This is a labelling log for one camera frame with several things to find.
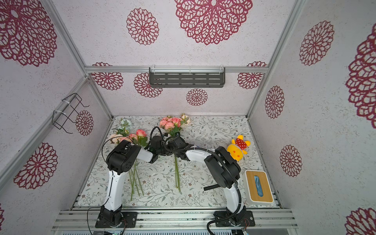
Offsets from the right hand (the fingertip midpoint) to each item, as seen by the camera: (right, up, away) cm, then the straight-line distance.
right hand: (180, 146), depth 98 cm
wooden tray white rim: (+38, -24, -22) cm, 50 cm away
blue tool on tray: (+45, -20, -17) cm, 52 cm away
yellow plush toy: (+38, 0, -4) cm, 38 cm away
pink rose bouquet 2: (-40, +9, +5) cm, 42 cm away
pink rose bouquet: (-5, +14, +5) cm, 16 cm away
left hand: (+1, 0, +2) cm, 2 cm away
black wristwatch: (+19, -22, -13) cm, 32 cm away
